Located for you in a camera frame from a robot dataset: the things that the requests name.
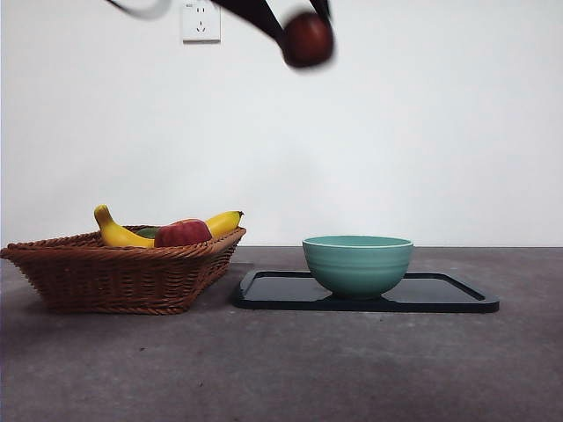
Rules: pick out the white wall socket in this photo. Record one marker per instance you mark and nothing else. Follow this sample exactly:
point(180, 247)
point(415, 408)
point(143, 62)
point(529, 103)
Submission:
point(202, 26)

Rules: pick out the dark purple plum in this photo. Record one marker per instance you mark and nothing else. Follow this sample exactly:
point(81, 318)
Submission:
point(308, 39)

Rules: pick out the yellow banana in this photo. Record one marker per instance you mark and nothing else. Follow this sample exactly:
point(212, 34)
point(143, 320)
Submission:
point(119, 235)

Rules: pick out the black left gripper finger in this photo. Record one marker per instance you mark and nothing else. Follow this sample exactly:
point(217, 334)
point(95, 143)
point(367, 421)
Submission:
point(259, 17)
point(321, 6)

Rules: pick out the green avocado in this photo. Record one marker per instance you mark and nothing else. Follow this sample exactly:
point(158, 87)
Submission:
point(147, 233)

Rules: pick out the brown wicker basket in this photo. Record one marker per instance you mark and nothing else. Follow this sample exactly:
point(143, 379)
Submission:
point(114, 281)

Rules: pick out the black rectangular tray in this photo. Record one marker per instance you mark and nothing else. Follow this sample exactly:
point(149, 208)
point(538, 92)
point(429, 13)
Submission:
point(272, 292)

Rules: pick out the red apple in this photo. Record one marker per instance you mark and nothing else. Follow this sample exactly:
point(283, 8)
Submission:
point(182, 234)

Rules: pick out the teal ceramic bowl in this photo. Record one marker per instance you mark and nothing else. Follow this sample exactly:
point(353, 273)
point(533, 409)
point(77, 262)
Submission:
point(358, 268)

